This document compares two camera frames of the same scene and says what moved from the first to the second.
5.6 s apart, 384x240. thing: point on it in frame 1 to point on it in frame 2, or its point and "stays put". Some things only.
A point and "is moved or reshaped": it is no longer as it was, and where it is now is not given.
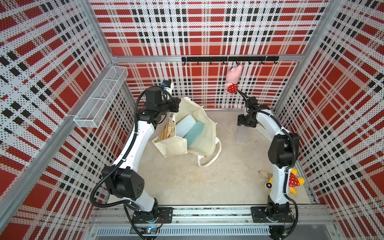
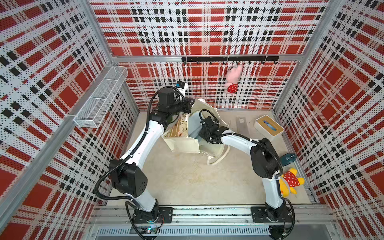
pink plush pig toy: x=233 y=76 stays put
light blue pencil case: x=184 y=125 to x=194 y=123
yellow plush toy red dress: x=293 y=181 stays put
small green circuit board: x=150 y=230 stays put
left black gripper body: x=166 y=106 to x=183 y=107
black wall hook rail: x=231 y=59 stays put
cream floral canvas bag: x=206 y=146 is moved or reshaped
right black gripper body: x=246 y=120 to x=205 y=135
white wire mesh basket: x=94 y=109 stays put
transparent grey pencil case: x=242 y=133 stays put
